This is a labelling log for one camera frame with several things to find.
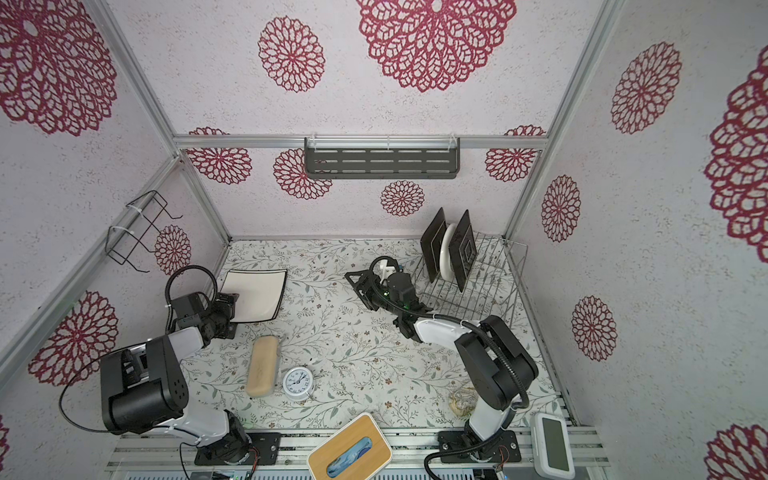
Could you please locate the bamboo lid tissue box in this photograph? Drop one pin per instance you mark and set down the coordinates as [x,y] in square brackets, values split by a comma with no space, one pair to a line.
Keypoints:
[358,451]

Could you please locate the small white alarm clock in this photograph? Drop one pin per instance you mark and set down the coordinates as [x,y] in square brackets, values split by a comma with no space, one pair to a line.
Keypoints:
[298,384]

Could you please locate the black wire wall basket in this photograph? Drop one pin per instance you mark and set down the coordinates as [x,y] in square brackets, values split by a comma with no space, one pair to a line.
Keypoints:
[122,240]

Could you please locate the beige glasses case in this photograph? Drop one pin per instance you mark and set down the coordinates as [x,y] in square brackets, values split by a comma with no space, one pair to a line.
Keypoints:
[263,367]

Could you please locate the grey wall shelf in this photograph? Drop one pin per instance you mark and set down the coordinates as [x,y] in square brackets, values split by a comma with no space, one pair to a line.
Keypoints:
[388,159]

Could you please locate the white round floral plate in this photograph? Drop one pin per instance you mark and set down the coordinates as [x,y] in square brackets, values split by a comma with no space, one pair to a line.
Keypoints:
[445,266]

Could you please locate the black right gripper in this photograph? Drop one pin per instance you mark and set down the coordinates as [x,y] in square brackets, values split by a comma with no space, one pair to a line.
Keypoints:
[360,286]

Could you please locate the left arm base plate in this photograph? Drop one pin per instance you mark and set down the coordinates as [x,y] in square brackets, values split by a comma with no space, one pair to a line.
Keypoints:
[232,450]

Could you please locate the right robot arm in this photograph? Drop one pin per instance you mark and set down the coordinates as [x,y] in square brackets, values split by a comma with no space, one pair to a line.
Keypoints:
[499,368]

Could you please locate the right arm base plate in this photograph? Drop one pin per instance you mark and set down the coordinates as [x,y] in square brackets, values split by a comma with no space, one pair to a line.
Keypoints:
[464,447]

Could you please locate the black square plate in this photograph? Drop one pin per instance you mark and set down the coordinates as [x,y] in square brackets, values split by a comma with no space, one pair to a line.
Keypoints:
[431,244]
[462,250]

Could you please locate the metal wire dish rack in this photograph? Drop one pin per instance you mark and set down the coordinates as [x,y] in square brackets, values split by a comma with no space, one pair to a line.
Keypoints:
[492,287]

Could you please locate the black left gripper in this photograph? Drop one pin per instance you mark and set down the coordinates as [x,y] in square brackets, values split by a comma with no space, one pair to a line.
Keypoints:
[228,307]

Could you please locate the white digital timer display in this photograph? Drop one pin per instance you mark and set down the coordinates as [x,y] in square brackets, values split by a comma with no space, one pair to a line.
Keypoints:
[552,451]

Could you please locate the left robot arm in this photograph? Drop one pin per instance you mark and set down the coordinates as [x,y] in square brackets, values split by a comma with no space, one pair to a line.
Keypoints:
[143,387]

